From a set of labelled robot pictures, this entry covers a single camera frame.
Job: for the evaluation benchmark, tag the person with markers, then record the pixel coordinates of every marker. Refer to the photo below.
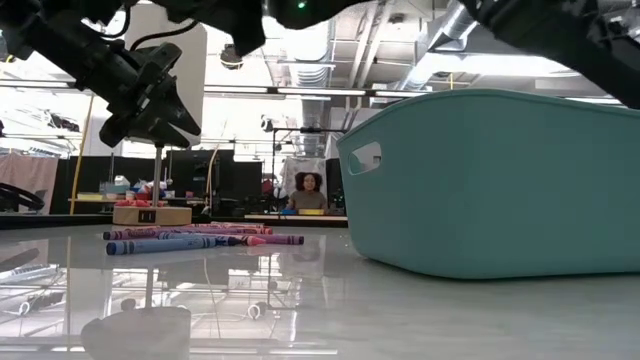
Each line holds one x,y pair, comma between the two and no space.
307,197

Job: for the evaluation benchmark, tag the large teal plastic bin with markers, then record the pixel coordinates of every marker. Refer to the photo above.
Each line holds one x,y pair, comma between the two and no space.
500,190

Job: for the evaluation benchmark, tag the white cylindrical lamp shade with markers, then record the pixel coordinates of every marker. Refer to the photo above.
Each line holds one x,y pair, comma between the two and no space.
192,75

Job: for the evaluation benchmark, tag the pink cloth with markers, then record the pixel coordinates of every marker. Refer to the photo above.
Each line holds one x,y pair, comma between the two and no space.
30,175

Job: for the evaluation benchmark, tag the red clips pile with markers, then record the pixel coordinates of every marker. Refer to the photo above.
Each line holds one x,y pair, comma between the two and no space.
135,203

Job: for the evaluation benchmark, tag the white patterned cloth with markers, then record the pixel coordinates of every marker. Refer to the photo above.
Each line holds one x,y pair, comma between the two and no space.
305,164

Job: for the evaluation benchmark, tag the metal lamp pole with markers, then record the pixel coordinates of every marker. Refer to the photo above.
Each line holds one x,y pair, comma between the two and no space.
158,175

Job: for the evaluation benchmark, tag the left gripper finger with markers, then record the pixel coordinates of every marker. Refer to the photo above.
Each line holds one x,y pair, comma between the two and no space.
175,125
125,129

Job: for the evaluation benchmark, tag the silver ventilation duct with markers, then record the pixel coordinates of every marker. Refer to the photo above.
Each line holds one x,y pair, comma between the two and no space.
430,50

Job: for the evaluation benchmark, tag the blue crayon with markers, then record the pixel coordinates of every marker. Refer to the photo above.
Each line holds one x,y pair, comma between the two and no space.
220,240
160,246

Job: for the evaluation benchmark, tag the yellow flat box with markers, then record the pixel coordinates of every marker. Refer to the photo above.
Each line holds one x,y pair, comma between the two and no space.
311,212

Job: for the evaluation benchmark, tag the thin black metal stand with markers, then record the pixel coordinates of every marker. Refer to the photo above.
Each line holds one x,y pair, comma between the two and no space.
310,130

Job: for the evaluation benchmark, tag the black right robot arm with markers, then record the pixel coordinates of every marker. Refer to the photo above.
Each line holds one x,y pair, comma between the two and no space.
575,45

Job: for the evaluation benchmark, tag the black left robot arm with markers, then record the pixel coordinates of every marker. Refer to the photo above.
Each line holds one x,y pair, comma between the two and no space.
65,45

